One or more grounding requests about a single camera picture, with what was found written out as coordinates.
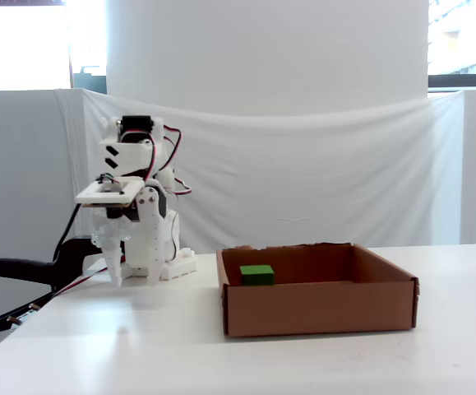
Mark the white gripper with motor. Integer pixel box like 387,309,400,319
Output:
90,179,169,288

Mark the green cube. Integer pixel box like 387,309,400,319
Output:
238,263,276,287

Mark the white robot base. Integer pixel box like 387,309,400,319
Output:
121,245,200,283

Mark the brown cardboard box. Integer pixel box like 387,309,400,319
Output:
215,241,421,339

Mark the black bar with brass pins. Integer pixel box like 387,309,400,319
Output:
0,287,56,336

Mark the white cloth backdrop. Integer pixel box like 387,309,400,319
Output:
53,87,465,253

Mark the bright glass window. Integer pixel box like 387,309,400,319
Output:
0,0,108,92
427,0,476,90

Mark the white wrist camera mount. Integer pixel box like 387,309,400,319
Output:
75,174,145,223

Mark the black camera cable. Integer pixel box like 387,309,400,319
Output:
52,202,84,268

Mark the red servo cable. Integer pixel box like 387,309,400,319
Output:
149,126,194,199

